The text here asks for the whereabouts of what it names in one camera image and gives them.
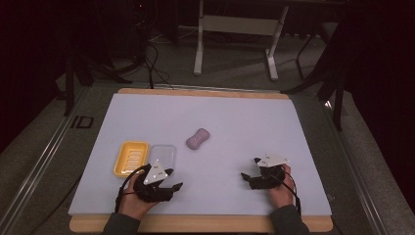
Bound black floor cables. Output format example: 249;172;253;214
142;41;175;90

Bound clear plastic container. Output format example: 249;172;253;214
148;144;177;174

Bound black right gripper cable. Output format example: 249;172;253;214
276;168;302;217

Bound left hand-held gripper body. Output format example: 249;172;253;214
133;159;173;204

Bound yellow soap dish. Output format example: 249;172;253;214
113;140;151;178

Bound black metal stand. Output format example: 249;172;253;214
63;30;133;118
281;19;347;132

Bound white table mat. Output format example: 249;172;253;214
68;92;334;217

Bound person's right hand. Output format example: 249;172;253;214
267;164;297;210

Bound dark curtain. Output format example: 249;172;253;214
0;0;68;155
344;0;415;214

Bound purple soap bar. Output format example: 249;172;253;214
185;127;210;151

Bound person's left hand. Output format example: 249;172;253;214
118;173;160;221

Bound white metal desk frame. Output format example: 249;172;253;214
193;0;291;82

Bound wooden table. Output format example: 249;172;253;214
69;87;334;234

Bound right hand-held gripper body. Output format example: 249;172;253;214
249;153;291;191

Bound metal floor rail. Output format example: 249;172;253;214
322;100;390;235
0;85;91;235

